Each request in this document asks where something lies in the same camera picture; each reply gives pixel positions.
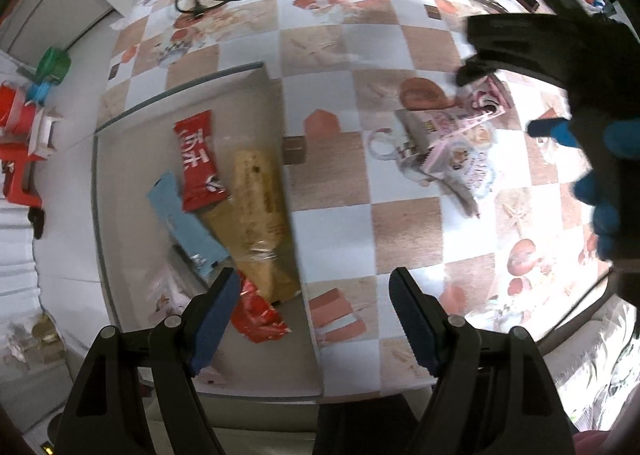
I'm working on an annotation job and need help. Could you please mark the red foil snack bag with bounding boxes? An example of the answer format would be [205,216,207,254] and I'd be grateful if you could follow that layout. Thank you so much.
[231,271,291,345]

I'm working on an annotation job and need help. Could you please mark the light blue snack wrapper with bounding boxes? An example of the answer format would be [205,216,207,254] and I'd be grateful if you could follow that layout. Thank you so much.
[146,172,230,279]

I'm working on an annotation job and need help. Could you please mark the yellow cake clear pack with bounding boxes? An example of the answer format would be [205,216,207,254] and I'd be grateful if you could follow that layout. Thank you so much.
[198,149,300,303]

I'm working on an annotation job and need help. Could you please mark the red kitkat style bar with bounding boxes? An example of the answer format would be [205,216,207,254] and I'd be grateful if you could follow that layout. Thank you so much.
[174,110,228,212]

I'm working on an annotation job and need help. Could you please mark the crispy cranberry snack pack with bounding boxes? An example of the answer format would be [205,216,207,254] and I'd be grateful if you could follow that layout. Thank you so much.
[146,245,208,326]

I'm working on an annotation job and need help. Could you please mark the long pink candy pack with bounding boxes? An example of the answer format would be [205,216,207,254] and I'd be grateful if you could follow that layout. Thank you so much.
[414,74,514,146]

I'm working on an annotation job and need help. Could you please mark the transparent dark biscuit pack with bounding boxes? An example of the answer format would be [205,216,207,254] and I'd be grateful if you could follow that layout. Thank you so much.
[395,109,480,218]

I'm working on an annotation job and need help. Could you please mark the grey cardboard box tray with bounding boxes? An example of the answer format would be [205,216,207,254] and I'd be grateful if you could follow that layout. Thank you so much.
[91,63,322,401]

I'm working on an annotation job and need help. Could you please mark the green plastic cup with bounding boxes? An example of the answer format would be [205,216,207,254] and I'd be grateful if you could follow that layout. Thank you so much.
[34,46,72,84]

